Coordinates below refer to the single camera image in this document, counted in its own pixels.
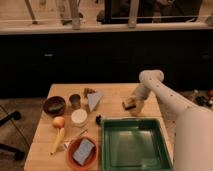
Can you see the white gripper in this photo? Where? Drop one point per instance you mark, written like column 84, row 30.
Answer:
column 141, row 93

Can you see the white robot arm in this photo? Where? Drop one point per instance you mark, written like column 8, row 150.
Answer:
column 193, row 147

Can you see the white paper cup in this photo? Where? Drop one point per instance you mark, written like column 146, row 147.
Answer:
column 79, row 117

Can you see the small metal cup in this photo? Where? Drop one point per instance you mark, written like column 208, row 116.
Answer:
column 75, row 101

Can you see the green plastic tray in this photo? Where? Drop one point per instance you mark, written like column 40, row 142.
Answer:
column 134, row 145

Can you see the small black object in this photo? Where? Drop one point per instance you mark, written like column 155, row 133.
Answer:
column 98, row 119

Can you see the blue triangular block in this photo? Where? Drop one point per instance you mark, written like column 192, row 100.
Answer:
column 94, row 99

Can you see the brown small toy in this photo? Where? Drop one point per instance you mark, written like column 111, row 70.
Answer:
column 88, row 91

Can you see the blue sponge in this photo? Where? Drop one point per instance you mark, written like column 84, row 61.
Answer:
column 83, row 151

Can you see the orange bowl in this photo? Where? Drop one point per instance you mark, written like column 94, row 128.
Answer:
column 90, row 161

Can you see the orange round fruit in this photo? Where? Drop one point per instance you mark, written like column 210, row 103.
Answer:
column 58, row 122

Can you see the silver fork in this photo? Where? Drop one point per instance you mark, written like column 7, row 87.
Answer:
column 66, row 144

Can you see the dark brown bowl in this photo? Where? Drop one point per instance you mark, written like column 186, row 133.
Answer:
column 54, row 106

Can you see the yellow banana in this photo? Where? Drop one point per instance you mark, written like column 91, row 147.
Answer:
column 59, row 138

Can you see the black chair base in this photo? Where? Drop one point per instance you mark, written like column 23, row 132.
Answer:
column 9, row 144

